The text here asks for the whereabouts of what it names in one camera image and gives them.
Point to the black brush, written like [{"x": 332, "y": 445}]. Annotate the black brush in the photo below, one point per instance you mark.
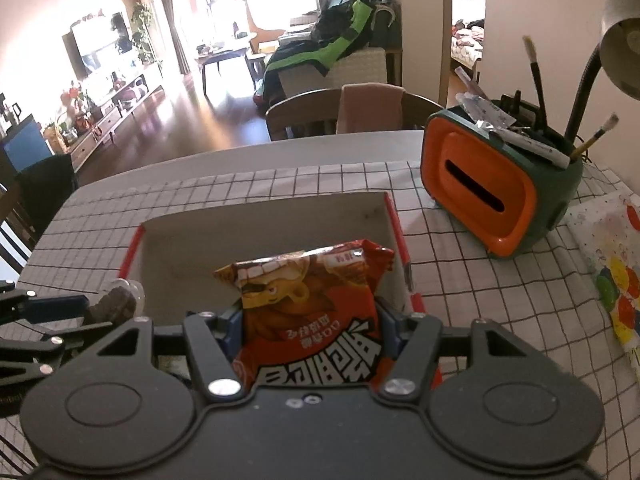
[{"x": 536, "y": 85}]

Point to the small stool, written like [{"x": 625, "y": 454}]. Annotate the small stool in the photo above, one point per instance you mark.
[{"x": 255, "y": 62}]

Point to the orange cardboard box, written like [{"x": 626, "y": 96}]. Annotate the orange cardboard box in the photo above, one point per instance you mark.
[{"x": 260, "y": 240}]

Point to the pink cloth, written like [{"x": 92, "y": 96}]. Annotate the pink cloth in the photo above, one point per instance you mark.
[{"x": 370, "y": 110}]

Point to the large red chip packet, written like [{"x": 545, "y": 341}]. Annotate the large red chip packet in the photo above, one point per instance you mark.
[{"x": 310, "y": 310}]

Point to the colourful printed cloth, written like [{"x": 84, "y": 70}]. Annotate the colourful printed cloth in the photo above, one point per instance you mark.
[{"x": 615, "y": 270}]

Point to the coffee table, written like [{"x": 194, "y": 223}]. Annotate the coffee table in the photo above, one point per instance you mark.
[{"x": 220, "y": 60}]

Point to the green house plant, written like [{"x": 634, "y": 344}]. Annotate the green house plant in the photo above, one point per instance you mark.
[{"x": 145, "y": 35}]

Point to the green black jacket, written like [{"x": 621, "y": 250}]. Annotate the green black jacket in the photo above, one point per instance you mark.
[{"x": 320, "y": 45}]

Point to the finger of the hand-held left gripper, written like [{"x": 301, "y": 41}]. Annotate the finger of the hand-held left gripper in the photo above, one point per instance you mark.
[
  {"x": 57, "y": 307},
  {"x": 30, "y": 355}
]

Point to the wooden chair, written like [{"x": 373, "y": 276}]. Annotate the wooden chair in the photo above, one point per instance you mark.
[{"x": 300, "y": 115}]

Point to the black chair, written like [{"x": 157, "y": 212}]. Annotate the black chair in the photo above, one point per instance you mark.
[{"x": 35, "y": 210}]

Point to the grey curtain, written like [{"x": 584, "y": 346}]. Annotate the grey curtain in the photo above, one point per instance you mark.
[{"x": 172, "y": 15}]

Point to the bamboo brush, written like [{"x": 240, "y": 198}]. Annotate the bamboo brush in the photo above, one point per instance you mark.
[{"x": 597, "y": 135}]

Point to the clear plastic wrapper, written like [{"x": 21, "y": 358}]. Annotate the clear plastic wrapper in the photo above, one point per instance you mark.
[{"x": 485, "y": 105}]

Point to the blue cabinet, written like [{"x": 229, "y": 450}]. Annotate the blue cabinet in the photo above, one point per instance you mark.
[{"x": 25, "y": 147}]

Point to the bed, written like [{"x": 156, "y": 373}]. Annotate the bed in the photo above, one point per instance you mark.
[{"x": 467, "y": 40}]

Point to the checked tablecloth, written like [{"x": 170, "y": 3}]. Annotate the checked tablecloth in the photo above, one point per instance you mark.
[{"x": 475, "y": 300}]

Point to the white standing air conditioner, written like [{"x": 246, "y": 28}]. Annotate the white standing air conditioner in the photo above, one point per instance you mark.
[{"x": 152, "y": 5}]

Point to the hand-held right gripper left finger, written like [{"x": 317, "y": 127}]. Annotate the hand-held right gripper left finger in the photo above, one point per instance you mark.
[{"x": 232, "y": 332}]

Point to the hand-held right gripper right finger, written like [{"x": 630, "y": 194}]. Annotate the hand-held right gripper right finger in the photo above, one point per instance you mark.
[{"x": 391, "y": 327}]

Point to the dark cloth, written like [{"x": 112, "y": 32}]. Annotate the dark cloth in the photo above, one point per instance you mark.
[{"x": 50, "y": 175}]

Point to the white pen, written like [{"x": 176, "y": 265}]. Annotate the white pen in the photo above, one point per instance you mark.
[{"x": 540, "y": 150}]

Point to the grey desk lamp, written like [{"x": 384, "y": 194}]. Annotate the grey desk lamp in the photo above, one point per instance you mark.
[{"x": 620, "y": 35}]

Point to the sofa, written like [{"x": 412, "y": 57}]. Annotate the sofa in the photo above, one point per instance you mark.
[{"x": 390, "y": 35}]

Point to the television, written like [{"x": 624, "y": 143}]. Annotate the television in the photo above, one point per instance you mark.
[{"x": 95, "y": 47}]

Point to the wooden giraffe figure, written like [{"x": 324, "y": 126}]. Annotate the wooden giraffe figure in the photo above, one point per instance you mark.
[{"x": 250, "y": 17}]

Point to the orange green tissue box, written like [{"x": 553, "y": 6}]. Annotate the orange green tissue box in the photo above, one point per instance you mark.
[{"x": 480, "y": 195}]

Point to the television cabinet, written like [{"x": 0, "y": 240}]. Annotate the television cabinet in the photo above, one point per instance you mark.
[{"x": 110, "y": 120}]

